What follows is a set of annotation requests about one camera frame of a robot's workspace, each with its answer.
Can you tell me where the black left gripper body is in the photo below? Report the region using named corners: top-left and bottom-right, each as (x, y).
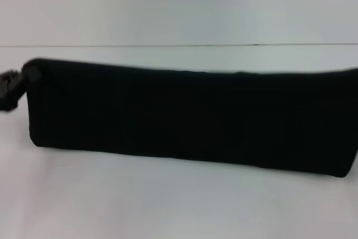
top-left (0, 67), bottom-right (29, 113)

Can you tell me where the black shirt with FREE print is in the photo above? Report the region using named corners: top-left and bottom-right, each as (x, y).
top-left (23, 58), bottom-right (358, 179)

